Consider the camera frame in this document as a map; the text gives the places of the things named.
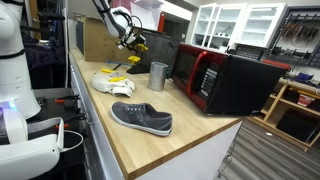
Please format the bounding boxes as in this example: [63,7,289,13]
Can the grey canvas sneaker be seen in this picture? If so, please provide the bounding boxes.
[111,102,173,136]

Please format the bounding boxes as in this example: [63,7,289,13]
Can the orange handled clamp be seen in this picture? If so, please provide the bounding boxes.
[54,95,80,103]

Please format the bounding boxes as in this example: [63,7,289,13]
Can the grey metal cylinder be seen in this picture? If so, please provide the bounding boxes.
[148,62,168,92]

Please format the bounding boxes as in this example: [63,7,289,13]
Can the black wedge tool stand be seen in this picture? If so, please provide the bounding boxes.
[127,64,150,74]

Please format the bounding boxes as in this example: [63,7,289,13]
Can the wooden shelf unit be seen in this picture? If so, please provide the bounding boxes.
[249,79,320,151]

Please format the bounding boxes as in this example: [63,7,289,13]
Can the light grey crumpled cloth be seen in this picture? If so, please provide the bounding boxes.
[90,72,135,97]

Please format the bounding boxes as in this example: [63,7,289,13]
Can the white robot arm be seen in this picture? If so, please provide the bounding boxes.
[92,0,146,51]

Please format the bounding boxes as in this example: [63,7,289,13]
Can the small yellow T-handle keys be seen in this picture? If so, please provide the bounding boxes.
[128,56,141,65]

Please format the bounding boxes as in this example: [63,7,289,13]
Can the brown cardboard box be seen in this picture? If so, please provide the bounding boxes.
[76,16,135,62]

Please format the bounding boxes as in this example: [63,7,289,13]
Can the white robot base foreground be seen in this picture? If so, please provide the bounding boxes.
[0,0,68,180]

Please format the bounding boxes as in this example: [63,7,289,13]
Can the red black microwave oven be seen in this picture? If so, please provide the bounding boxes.
[172,44,286,116]

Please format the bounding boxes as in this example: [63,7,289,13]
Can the dark grey foam panel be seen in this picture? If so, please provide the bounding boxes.
[142,30,180,69]

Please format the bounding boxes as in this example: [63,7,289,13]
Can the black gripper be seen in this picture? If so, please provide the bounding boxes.
[116,29,145,51]

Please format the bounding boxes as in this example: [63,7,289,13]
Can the white glass door cabinet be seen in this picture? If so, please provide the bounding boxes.
[189,3,287,50]

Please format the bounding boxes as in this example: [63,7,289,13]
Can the yellow T-handle key on cloth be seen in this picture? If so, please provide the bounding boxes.
[109,76,127,82]

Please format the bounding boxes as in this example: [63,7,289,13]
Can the long yellow T-handle hex key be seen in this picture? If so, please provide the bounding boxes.
[101,64,122,73]

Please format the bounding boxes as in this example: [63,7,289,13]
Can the black pegboard tool wall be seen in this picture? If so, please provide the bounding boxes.
[268,5,320,68]

